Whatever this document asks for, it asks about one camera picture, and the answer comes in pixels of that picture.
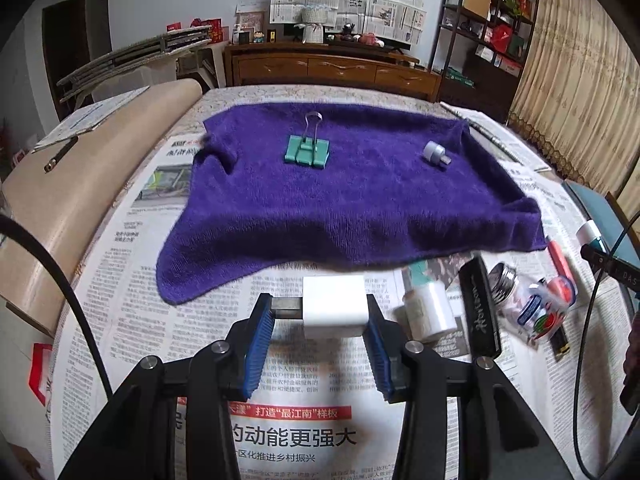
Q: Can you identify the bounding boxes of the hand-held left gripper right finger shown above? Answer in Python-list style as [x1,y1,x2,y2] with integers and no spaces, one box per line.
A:
[365,294,583,480]

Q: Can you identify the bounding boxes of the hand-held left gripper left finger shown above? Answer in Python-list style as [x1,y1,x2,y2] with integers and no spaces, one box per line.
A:
[57,294,275,480]

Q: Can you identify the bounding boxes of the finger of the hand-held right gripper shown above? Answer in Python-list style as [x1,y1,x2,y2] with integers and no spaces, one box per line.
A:
[580,245,640,288]

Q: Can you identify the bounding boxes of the teal white deodorant stick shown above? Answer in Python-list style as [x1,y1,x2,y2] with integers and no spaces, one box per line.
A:
[575,220,608,253]

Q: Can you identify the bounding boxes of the pink tube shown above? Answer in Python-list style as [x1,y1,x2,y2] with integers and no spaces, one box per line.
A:
[546,236,576,286]

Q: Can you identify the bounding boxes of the white power adapter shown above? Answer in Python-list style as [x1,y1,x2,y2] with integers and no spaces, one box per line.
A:
[272,275,368,341]

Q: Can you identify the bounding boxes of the black tube gold band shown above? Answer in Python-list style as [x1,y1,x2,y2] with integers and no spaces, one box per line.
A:
[550,322,572,362]

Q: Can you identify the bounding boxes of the clear candy bottle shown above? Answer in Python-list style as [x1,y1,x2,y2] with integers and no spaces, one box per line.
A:
[487,262,571,348]

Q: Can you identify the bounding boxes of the black harmonica case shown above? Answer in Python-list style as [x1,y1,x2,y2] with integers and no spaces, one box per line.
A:
[457,255,502,359]

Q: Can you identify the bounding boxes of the teal panel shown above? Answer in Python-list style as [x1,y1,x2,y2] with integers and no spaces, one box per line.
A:
[562,180,640,261]

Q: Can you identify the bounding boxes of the small white bottle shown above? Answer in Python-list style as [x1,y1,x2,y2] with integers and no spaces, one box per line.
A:
[402,280,458,343]

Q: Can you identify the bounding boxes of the teal flat packet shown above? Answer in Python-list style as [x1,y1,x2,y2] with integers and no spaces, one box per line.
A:
[402,262,431,286]

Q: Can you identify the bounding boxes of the purple towel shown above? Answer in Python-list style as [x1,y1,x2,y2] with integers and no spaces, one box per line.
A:
[156,102,547,306]

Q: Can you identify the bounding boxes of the grey rod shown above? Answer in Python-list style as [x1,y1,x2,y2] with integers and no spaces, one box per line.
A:
[440,102,523,163]

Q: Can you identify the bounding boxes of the beige curtain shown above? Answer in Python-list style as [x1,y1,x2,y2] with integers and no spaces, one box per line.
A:
[507,0,640,191]

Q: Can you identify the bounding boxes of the green binder clip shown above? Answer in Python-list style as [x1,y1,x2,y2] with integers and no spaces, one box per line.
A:
[285,111,332,170]

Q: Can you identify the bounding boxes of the small grey plug adapter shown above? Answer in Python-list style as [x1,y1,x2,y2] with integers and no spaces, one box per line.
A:
[422,141,453,167]

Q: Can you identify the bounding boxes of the beige padded chair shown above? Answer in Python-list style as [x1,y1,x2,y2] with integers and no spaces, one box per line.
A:
[0,79,203,336]

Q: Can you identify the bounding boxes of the dark shelf unit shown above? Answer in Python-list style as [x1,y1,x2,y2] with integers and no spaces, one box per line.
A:
[430,0,541,123]

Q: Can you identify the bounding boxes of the floral tablecloth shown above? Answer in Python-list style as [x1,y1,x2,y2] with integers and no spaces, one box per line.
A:
[190,85,501,128]

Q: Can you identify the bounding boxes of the folded paper sheet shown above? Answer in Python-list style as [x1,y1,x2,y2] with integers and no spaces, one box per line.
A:
[32,86,151,153]

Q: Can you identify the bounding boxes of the wooden cabinet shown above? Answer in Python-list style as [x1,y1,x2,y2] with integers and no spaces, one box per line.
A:
[222,40,443,103]

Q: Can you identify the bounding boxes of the white plastic chair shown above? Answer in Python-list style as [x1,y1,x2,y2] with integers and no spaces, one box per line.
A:
[177,40,223,93]

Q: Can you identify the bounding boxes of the grey folded rack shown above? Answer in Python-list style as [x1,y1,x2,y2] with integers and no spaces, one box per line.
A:
[56,25,213,106]

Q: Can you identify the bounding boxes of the red boxes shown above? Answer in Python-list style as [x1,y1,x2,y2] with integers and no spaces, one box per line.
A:
[167,18,223,43]

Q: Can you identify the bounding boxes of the white woven basket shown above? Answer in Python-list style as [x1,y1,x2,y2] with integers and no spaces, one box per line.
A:
[295,5,328,45]

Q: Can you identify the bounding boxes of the dark door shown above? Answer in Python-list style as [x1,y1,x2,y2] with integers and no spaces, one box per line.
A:
[41,0,93,93]

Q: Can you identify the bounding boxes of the thin black cable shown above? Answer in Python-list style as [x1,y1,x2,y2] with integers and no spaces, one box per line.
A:
[574,210,640,480]

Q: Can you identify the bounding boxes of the wall newspapers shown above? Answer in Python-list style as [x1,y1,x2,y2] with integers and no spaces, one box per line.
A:
[270,0,428,43]

